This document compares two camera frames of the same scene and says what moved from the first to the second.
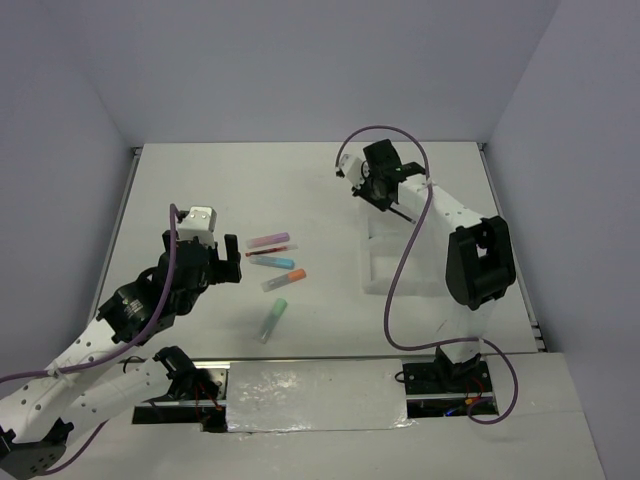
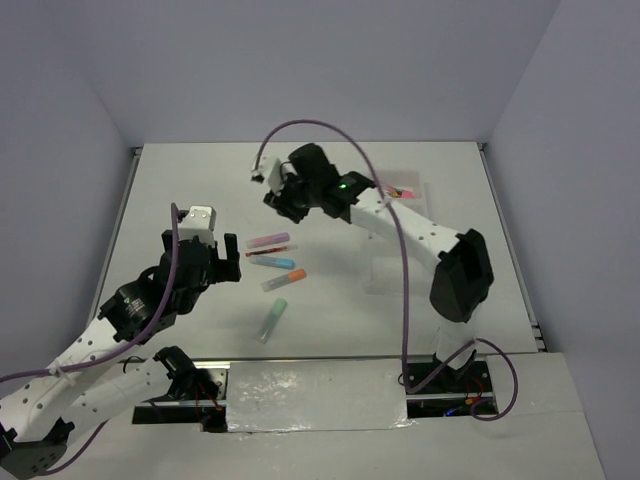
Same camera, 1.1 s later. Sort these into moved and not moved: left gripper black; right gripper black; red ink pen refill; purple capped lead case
Moved: right gripper black
Not moved: left gripper black; red ink pen refill; purple capped lead case
